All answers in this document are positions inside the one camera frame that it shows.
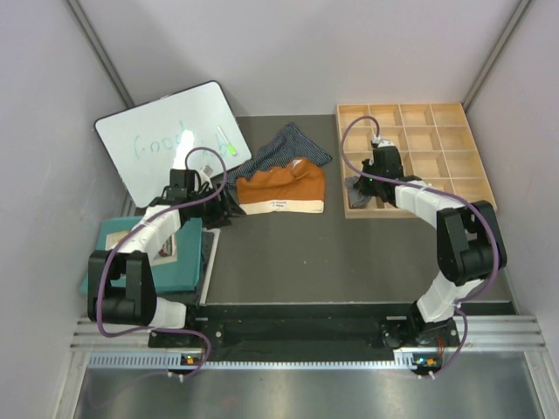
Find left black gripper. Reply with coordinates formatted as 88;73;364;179
187;182;245;230

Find grey striped underwear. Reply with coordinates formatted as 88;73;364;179
344;176;376;209

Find orange underwear white waistband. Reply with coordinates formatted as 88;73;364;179
236;157;326;215

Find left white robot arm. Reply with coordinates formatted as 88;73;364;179
86;169;244;347

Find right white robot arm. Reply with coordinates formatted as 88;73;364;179
355;145;507;346

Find dark blue striped underwear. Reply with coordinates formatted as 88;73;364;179
226;123;332;189

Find wooden compartment tray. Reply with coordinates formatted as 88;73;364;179
336;102;496;204

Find green marker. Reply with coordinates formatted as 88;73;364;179
217;126;237;156

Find yellow picture book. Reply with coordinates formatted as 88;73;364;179
105;230;178;265

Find white whiteboard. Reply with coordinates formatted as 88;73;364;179
94;81;252;208

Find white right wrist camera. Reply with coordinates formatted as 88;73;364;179
371;135;394;149

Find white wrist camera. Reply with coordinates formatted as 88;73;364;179
196;165;214;185
371;135;394;149

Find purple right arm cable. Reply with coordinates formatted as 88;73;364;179
340;115;503;376

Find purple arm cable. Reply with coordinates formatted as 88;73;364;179
94;147;229;376
340;115;503;376

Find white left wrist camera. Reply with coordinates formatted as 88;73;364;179
196;165;214;185

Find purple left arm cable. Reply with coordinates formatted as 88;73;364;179
94;147;229;376

